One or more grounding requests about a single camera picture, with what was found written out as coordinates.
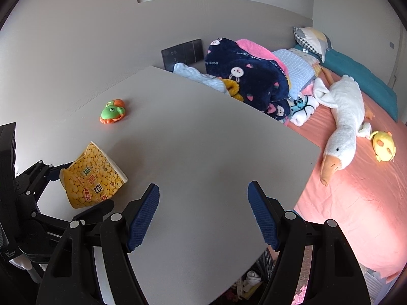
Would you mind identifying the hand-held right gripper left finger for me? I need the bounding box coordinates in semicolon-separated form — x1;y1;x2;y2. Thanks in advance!
36;184;160;305

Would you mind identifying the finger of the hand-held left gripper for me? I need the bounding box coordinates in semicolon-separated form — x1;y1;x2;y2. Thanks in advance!
30;200;115;239
15;160;78;197

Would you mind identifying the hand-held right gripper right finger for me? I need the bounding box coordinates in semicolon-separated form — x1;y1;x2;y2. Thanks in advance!
247;180;372;305

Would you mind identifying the yellow paper cup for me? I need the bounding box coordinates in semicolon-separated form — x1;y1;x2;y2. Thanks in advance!
59;141;128;209

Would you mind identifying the person's left hand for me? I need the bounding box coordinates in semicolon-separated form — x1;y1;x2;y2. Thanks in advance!
14;256;35;277

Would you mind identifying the green orange frog toy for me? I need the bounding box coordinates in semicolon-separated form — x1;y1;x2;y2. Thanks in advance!
99;99;127;124

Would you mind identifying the white cabinet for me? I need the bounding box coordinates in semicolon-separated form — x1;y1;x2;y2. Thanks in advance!
32;66;322;305

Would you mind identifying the bed with pink sheet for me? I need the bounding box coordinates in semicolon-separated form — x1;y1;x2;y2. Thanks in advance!
264;67;407;283

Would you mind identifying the white printed cloth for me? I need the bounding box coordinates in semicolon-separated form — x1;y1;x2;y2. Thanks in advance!
286;86;320;127

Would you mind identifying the pastel foam floor mat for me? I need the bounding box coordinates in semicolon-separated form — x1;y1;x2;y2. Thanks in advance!
362;264;396;305

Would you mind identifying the white goose plush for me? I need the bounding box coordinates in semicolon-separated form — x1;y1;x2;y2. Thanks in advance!
313;68;376;186

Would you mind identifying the yellow fluffy toy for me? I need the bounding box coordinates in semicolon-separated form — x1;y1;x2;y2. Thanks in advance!
222;79;244;100

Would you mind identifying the yellow chick plush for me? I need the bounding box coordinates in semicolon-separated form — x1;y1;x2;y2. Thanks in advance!
370;130;397;163

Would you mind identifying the navy printed blanket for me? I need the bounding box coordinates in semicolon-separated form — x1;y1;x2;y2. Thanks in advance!
204;37;291;123

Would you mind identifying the light blue blanket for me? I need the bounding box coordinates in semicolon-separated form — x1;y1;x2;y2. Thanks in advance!
272;48;320;100

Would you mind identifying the pale blue knitted cloth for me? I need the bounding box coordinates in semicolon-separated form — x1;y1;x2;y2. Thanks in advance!
173;63;229;94

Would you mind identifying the pink blanket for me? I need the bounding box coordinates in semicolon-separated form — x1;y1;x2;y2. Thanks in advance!
236;39;287;70

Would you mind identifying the teal pillow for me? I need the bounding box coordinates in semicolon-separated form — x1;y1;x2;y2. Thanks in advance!
294;44;399;122

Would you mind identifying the patchwork checked pillow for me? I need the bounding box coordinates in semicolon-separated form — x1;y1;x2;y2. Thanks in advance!
293;27;333;63

